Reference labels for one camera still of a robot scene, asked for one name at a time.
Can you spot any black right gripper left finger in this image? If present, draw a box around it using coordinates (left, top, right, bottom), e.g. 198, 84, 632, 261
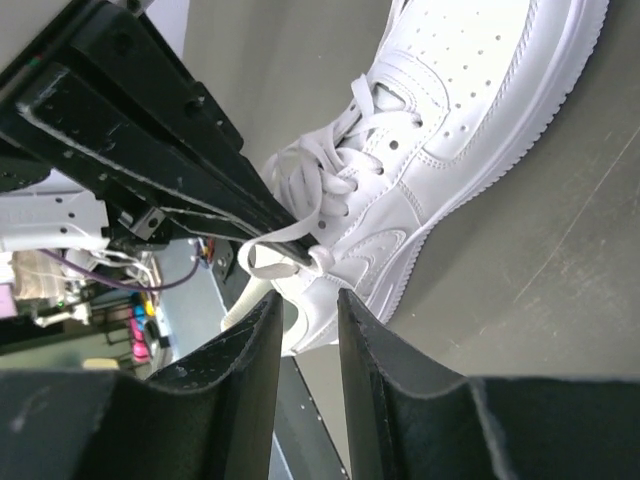
1, 292, 283, 479

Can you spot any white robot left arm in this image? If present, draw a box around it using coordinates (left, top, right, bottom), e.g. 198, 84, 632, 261
1, 1, 314, 265

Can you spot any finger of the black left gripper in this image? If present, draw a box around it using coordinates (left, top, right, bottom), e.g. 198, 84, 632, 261
14, 64, 313, 266
67, 0, 301, 226

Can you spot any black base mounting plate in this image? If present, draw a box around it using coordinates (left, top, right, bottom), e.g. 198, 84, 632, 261
208, 240, 349, 479

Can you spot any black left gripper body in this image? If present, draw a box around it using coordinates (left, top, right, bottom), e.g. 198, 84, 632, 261
0, 0, 166, 251

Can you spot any white sneaker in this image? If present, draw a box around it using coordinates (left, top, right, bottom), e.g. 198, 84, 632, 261
221, 1, 608, 356

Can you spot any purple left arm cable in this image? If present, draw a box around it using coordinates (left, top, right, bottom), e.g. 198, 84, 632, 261
37, 247, 201, 292

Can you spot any white shoelace of shoe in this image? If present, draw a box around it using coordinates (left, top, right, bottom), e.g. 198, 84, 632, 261
239, 75, 422, 280

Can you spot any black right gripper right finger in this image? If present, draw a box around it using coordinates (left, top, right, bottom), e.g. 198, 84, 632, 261
338, 290, 639, 479

